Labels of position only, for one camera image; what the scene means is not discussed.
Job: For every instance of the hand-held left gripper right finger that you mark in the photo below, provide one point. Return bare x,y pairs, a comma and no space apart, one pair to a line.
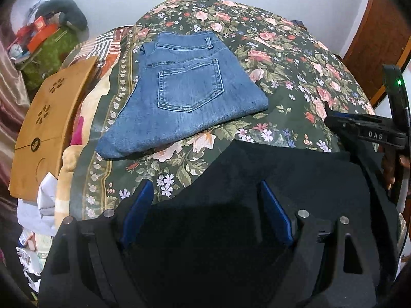
273,211

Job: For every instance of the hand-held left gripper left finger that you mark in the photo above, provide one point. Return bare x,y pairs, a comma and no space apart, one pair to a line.
138,211

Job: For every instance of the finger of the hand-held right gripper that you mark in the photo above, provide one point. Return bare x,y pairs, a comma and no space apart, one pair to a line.
343,120

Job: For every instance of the black pants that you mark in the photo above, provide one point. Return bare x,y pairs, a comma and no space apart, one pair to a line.
240,173

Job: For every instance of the blue denim pants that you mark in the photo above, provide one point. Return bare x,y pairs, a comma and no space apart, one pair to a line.
189,86

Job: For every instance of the person's right hand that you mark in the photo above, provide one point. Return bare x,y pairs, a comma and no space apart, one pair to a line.
389,166

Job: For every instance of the brown wooden wardrobe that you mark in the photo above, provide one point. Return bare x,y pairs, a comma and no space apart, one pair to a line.
379,38

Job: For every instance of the floral bedspread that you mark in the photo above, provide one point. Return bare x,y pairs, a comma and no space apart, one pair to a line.
289,70

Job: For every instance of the cream orange fleece blanket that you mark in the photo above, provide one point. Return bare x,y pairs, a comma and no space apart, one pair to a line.
69,166

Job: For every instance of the pile of white papers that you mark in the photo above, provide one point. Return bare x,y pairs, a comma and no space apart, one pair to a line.
45,199

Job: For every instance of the pink plush toy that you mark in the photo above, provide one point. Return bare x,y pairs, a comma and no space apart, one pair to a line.
77,131

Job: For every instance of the wooden lap table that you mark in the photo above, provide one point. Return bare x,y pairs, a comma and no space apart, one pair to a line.
48,118

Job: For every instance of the striped brown curtain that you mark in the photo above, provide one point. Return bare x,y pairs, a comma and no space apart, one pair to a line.
9,118

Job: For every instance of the orange striped cloth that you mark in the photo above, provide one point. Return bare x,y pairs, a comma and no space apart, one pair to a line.
102,43

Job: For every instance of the green storage bin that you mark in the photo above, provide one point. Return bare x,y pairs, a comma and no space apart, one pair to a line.
51,51

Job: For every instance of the orange box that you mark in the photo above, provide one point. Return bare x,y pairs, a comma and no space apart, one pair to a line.
41,35

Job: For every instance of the grey neck pillow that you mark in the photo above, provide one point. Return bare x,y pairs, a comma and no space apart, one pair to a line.
72,12

